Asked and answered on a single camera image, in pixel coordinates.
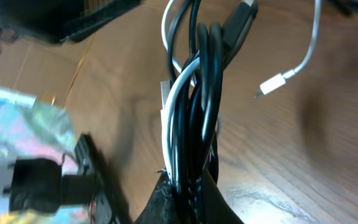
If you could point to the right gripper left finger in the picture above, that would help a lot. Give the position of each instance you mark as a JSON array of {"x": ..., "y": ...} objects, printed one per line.
[{"x": 160, "y": 208}]

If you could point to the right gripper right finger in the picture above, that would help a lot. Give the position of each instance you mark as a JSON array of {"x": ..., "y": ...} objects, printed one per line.
[{"x": 214, "y": 207}]

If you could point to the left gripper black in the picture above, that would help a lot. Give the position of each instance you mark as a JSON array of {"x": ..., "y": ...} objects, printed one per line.
[{"x": 39, "y": 184}]

